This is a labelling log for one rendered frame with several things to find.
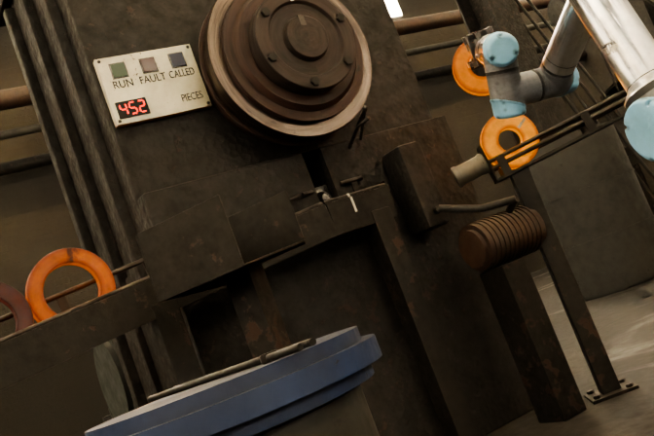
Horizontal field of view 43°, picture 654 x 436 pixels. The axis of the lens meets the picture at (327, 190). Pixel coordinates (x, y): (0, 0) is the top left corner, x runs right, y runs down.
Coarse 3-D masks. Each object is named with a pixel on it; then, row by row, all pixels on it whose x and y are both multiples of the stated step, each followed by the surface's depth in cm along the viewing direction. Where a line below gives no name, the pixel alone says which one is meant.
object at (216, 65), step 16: (224, 0) 211; (336, 0) 228; (224, 16) 210; (208, 32) 207; (208, 48) 205; (368, 48) 228; (208, 64) 208; (224, 64) 206; (368, 64) 226; (224, 80) 204; (368, 80) 224; (224, 96) 208; (240, 96) 205; (240, 112) 208; (256, 112) 206; (352, 112) 219; (256, 128) 211; (272, 128) 207; (288, 128) 209; (304, 128) 211; (320, 128) 213; (336, 128) 215
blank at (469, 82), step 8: (464, 48) 215; (456, 56) 215; (464, 56) 215; (456, 64) 215; (464, 64) 215; (456, 72) 215; (464, 72) 215; (472, 72) 214; (456, 80) 215; (464, 80) 214; (472, 80) 214; (480, 80) 214; (464, 88) 214; (472, 88) 214; (480, 88) 214; (488, 88) 213
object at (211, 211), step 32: (160, 224) 155; (192, 224) 152; (224, 224) 149; (256, 224) 176; (288, 224) 173; (160, 256) 155; (192, 256) 152; (224, 256) 149; (256, 256) 176; (160, 288) 155; (192, 288) 154; (256, 288) 161; (256, 320) 161; (256, 352) 161
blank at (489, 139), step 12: (492, 120) 221; (504, 120) 221; (516, 120) 221; (528, 120) 221; (492, 132) 221; (516, 132) 223; (528, 132) 221; (480, 144) 223; (492, 144) 220; (528, 144) 220; (492, 156) 220; (528, 156) 220
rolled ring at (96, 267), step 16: (48, 256) 176; (64, 256) 177; (80, 256) 178; (96, 256) 180; (32, 272) 173; (48, 272) 175; (96, 272) 179; (32, 288) 172; (112, 288) 179; (32, 304) 171
